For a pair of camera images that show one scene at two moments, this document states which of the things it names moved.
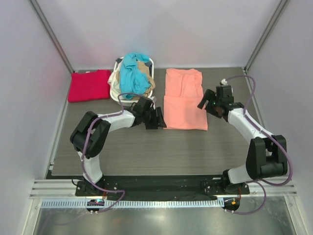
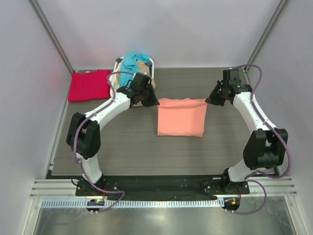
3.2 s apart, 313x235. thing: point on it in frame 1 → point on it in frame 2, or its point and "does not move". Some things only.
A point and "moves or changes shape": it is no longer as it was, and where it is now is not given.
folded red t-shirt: [94, 85] does not move
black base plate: [160, 185] does not move
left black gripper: [158, 121] → [152, 101]
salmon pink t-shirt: [183, 89] moves or changes shape
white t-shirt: [114, 79] does not move
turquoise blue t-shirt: [131, 80] does not move
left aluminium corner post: [51, 33] does not move
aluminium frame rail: [62, 188] does not move
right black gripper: [209, 95] → [212, 98]
